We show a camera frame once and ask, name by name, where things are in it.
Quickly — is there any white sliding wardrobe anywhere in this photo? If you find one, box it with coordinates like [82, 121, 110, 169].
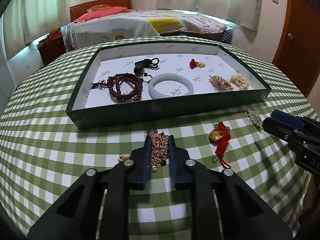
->
[0, 17, 17, 101]

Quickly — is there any rose gold chain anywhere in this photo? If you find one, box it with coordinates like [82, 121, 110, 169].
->
[149, 129, 171, 173]

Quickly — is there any white jade bangle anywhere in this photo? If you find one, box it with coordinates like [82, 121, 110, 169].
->
[148, 73, 194, 99]

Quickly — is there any pink pillow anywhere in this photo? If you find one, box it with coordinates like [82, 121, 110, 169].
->
[75, 6, 136, 24]

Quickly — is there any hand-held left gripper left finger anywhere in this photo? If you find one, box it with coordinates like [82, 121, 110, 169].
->
[27, 135, 153, 240]

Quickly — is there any wooden bed headboard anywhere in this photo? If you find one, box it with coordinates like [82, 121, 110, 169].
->
[69, 0, 132, 22]

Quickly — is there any pearl necklace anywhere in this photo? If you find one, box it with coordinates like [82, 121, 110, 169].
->
[230, 74, 250, 91]

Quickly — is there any gold chain bracelet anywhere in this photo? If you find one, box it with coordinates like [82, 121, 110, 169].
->
[209, 75, 234, 92]

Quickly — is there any small red cushion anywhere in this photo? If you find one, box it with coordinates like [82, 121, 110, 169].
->
[86, 4, 111, 13]

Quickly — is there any dark wooden nightstand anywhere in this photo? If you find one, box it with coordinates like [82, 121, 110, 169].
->
[37, 36, 67, 66]

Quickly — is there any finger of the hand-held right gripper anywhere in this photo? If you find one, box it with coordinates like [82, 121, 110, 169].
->
[271, 109, 307, 131]
[262, 117, 299, 143]

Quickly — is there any small red gold charm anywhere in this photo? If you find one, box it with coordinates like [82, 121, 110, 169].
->
[189, 59, 206, 69]

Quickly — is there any crystal brooch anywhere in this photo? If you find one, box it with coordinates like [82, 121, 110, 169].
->
[247, 108, 264, 131]

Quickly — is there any blue plaid bed sheet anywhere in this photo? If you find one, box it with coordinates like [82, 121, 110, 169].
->
[160, 27, 233, 43]

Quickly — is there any red knot tassel charm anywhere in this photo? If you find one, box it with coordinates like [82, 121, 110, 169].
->
[209, 121, 232, 169]

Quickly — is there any bed with patterned cover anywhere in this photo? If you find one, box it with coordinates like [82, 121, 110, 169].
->
[65, 9, 233, 53]

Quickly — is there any red bead bracelet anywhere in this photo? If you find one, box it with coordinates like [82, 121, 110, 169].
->
[90, 73, 144, 103]

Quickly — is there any black pendant with cord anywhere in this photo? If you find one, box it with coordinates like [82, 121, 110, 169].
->
[134, 57, 160, 77]

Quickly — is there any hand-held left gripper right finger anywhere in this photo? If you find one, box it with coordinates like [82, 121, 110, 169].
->
[169, 135, 293, 240]

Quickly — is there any brown wooden door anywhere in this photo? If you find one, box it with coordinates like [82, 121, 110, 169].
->
[272, 0, 320, 78]

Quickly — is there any green checked tablecloth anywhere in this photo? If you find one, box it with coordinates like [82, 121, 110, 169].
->
[0, 36, 318, 240]

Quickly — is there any green shallow cardboard box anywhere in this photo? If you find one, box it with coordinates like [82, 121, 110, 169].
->
[65, 42, 272, 130]

